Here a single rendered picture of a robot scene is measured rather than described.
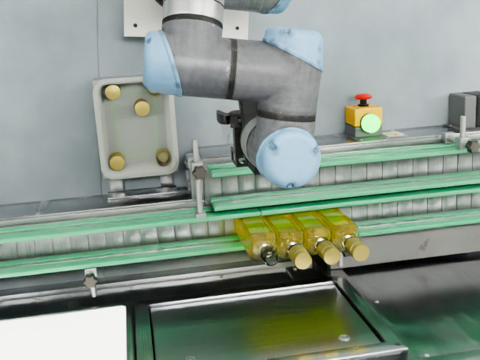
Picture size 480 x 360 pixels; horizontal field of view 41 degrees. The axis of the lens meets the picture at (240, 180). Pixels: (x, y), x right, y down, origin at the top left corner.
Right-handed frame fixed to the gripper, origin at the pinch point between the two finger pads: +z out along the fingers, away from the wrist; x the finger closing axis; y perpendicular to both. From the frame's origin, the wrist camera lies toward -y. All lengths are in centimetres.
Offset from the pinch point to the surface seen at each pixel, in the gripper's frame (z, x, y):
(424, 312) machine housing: 5, 37, 46
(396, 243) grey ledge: 30, 41, 40
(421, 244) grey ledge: 30, 48, 41
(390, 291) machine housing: 17, 34, 46
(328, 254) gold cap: 1.8, 15.6, 29.6
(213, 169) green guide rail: 26.1, -2.1, 16.6
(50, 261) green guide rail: 27, -39, 33
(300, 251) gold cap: 2.9, 10.4, 28.6
